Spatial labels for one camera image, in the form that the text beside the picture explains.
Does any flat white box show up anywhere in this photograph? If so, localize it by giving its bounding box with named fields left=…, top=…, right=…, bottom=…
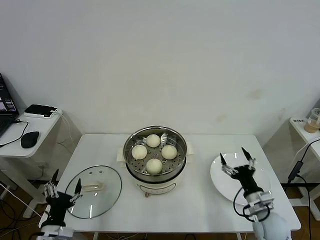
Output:
left=24, top=107, right=63, bottom=119

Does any glass lid with cream handle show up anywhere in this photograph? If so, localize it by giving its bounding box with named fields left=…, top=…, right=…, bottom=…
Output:
left=65, top=164, right=123, bottom=219

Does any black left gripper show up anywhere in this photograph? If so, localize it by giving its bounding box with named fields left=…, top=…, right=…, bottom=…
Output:
left=43, top=168, right=84, bottom=227

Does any perforated steel steamer basket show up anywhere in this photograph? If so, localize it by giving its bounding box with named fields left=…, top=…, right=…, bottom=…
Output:
left=123, top=125, right=188, bottom=177

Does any white steamed baozi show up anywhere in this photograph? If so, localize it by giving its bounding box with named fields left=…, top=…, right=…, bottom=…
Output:
left=131, top=144, right=148, bottom=160
left=161, top=144, right=178, bottom=160
left=146, top=133, right=161, bottom=148
left=145, top=158, right=163, bottom=175

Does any white side table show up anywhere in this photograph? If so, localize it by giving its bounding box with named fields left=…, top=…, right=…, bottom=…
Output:
left=262, top=116, right=320, bottom=208
left=0, top=109, right=83, bottom=218

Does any thin white cable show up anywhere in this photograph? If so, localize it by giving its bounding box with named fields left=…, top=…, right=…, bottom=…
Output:
left=296, top=136, right=320, bottom=161
left=0, top=182, right=43, bottom=218
left=51, top=109, right=74, bottom=146

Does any white round plate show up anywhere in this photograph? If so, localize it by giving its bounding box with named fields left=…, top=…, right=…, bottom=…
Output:
left=209, top=152, right=273, bottom=206

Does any black computer mouse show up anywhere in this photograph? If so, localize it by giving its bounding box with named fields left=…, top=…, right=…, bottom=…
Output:
left=20, top=130, right=41, bottom=149

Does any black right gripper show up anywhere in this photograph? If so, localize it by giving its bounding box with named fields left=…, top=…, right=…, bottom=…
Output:
left=219, top=146, right=263, bottom=193

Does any clear plastic drink cup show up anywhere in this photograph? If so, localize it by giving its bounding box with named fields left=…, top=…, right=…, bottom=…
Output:
left=303, top=107, right=320, bottom=133

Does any black adapter with cable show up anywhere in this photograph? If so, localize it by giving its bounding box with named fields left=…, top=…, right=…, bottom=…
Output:
left=287, top=138, right=320, bottom=222

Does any black smartphone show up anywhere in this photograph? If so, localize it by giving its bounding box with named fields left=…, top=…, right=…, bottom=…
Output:
left=24, top=103, right=58, bottom=118

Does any black laptop cable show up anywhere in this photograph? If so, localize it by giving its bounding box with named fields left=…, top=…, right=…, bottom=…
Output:
left=0, top=119, right=30, bottom=148

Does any black laptop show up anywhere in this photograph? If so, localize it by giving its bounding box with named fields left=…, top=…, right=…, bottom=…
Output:
left=0, top=72, right=20, bottom=140

